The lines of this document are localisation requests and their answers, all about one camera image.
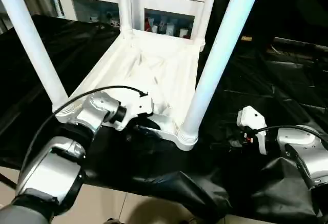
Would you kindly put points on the black metal table frame leg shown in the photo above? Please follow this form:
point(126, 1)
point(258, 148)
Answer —
point(6, 180)

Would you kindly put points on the white plastic table leg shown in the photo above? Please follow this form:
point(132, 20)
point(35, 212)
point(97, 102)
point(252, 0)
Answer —
point(124, 3)
point(31, 39)
point(220, 55)
point(206, 8)

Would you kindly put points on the white plastic table top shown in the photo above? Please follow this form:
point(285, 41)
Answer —
point(154, 70)

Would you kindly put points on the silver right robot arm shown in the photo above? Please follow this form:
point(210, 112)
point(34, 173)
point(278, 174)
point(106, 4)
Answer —
point(300, 144)

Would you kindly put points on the black metal rail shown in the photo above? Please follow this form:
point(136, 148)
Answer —
point(302, 42)

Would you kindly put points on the black mat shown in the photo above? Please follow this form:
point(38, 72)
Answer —
point(41, 65)

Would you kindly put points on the black left robot foot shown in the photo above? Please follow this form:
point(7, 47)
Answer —
point(115, 221)

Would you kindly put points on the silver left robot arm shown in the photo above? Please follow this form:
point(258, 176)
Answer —
point(51, 167)

